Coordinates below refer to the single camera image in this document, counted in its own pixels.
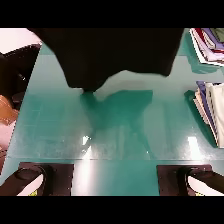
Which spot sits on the brown garment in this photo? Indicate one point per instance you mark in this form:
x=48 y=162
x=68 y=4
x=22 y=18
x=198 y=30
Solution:
x=6 y=111

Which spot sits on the black T-shirt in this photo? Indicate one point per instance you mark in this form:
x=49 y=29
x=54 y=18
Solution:
x=113 y=56

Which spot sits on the green garment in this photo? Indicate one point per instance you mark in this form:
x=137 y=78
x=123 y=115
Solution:
x=220 y=32

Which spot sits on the pink garment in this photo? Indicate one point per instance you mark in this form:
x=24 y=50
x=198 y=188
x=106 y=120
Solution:
x=5 y=135

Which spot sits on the black garment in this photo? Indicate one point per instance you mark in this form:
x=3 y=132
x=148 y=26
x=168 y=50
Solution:
x=16 y=73

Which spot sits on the cream garment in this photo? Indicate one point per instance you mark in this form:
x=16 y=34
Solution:
x=216 y=113

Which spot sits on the red garment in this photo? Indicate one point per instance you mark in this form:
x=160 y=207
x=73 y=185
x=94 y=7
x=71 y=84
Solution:
x=202 y=36

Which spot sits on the white garment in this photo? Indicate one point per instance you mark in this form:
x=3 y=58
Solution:
x=202 y=53

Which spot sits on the purple garment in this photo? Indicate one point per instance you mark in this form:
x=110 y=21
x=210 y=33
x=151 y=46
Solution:
x=202 y=96
x=213 y=39

